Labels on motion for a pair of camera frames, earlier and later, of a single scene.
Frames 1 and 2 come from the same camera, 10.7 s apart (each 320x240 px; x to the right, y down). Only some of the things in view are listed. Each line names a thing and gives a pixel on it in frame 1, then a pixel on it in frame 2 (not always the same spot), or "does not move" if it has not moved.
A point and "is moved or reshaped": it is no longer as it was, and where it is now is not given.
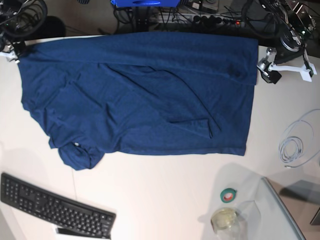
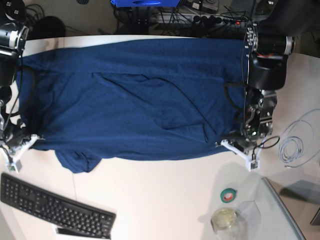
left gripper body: (19, 46) → (15, 137)
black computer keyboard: (68, 216) does not move
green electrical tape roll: (228, 195) does not move
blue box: (146, 3) does not move
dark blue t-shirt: (143, 93) is moved or reshaped
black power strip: (209, 20) does not move
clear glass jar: (226, 224) does not move
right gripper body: (284, 54) → (245, 139)
